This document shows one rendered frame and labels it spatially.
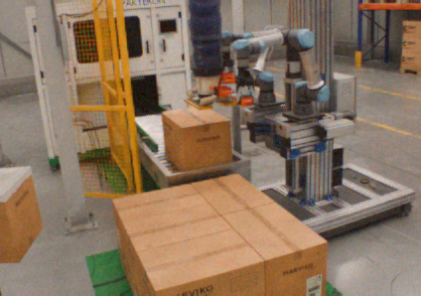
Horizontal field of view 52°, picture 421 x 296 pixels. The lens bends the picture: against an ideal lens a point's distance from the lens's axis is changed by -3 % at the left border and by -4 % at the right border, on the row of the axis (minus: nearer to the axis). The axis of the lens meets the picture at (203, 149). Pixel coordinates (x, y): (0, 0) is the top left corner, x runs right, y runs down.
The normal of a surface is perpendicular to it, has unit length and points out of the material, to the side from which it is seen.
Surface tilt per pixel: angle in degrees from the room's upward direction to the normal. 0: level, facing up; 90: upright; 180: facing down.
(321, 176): 90
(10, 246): 90
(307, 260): 90
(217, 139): 90
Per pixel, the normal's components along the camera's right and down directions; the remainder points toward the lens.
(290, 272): 0.36, 0.27
